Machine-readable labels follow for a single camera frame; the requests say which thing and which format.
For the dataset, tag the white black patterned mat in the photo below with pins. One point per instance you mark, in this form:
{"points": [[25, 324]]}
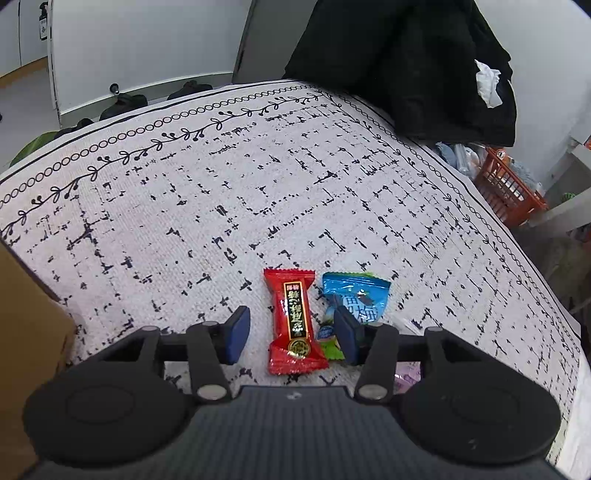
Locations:
{"points": [[184, 207]]}

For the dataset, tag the white door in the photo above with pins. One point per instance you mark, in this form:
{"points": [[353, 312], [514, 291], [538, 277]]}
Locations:
{"points": [[138, 46]]}

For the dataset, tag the cardboard box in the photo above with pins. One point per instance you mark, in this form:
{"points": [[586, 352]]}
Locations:
{"points": [[23, 369]]}

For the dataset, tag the purple snack packet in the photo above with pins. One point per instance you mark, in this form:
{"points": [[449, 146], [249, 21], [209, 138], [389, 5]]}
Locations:
{"points": [[407, 374]]}

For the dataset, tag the blue snack packet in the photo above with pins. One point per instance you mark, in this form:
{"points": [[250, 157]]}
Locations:
{"points": [[355, 288]]}

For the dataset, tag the red candy packet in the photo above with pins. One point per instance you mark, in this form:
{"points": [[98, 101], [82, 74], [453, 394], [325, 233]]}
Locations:
{"points": [[293, 323]]}

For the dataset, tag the orange plastic basket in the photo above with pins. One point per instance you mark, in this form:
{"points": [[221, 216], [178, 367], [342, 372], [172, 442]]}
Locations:
{"points": [[505, 194]]}

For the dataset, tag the white crumpled cloth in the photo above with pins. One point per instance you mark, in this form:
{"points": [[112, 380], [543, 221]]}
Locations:
{"points": [[489, 83]]}

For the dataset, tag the green bag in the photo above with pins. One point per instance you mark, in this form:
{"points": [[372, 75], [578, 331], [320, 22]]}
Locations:
{"points": [[30, 147]]}

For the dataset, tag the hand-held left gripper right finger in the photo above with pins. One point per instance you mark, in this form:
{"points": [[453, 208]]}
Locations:
{"points": [[348, 334]]}

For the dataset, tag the pale blue plastic items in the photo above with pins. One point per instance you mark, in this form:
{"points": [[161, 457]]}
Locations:
{"points": [[457, 157]]}

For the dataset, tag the black shoe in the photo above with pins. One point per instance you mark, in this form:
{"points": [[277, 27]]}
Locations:
{"points": [[189, 88], [124, 104], [76, 127]]}

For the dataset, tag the small green packet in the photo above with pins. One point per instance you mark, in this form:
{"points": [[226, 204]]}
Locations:
{"points": [[332, 350]]}

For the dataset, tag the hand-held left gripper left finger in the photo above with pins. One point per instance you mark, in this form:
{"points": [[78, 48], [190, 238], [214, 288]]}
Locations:
{"points": [[238, 334]]}

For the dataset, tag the black jacket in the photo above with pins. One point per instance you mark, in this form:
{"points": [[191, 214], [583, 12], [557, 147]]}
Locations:
{"points": [[406, 60]]}

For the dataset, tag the white furniture frame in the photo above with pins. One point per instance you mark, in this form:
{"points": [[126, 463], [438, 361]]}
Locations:
{"points": [[565, 214]]}

